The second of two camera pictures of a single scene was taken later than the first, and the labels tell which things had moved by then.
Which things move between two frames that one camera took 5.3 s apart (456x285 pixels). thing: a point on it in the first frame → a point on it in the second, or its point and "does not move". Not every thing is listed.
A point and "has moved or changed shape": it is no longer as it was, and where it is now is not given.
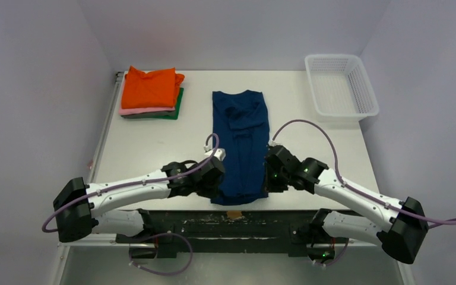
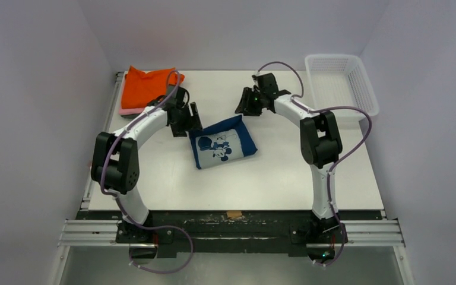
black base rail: (222, 233) does not move
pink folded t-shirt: (126, 111) does not move
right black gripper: (273, 173) → (250, 100)
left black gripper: (213, 192) → (181, 131)
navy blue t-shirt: (241, 130) has moved or changed shape
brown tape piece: (233, 214) does not move
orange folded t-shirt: (157, 88) does not move
